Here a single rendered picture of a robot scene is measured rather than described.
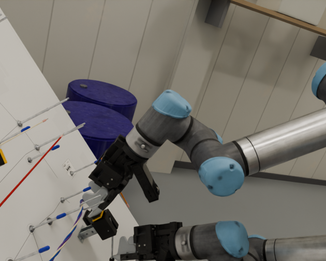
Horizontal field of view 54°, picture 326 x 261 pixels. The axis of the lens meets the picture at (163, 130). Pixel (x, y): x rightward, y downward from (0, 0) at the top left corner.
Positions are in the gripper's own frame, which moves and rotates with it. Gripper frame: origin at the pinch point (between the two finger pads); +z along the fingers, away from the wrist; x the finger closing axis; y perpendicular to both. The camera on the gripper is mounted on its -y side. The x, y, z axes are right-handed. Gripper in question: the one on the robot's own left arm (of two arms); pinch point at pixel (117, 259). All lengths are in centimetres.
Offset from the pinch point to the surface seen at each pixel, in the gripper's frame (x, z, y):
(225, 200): -249, 72, 49
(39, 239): 24.3, -0.1, 5.0
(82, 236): 9.0, 3.9, 6.1
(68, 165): 9.9, 8.9, 25.5
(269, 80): -260, 6, 171
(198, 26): -151, 33, 189
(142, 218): -150, 106, 31
